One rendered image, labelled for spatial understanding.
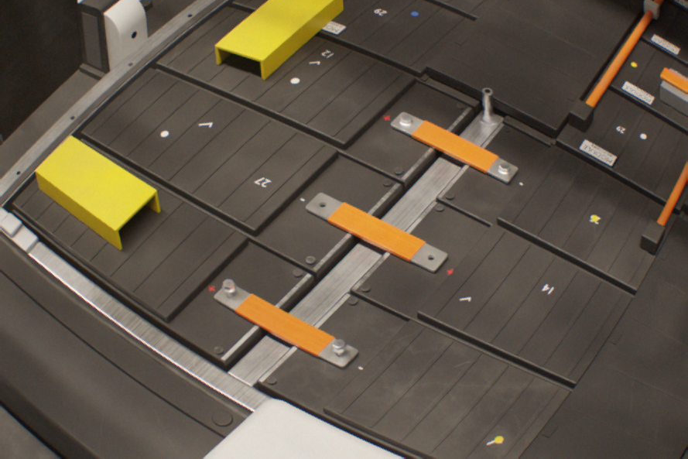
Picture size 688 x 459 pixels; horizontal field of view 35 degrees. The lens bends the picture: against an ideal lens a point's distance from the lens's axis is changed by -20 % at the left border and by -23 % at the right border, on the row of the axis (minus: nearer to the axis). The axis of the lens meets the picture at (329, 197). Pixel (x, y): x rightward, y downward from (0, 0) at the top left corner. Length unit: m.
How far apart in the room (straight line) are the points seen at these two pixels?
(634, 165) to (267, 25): 0.48
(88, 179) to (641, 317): 0.63
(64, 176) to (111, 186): 0.07
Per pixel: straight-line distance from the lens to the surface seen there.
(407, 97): 1.44
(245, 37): 1.48
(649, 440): 1.11
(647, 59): 1.55
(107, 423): 1.04
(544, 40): 1.52
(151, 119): 1.44
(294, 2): 1.53
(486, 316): 1.21
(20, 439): 1.18
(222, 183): 1.35
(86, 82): 1.74
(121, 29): 1.65
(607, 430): 1.12
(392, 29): 1.53
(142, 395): 1.05
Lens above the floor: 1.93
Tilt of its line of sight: 45 degrees down
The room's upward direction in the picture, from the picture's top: 5 degrees counter-clockwise
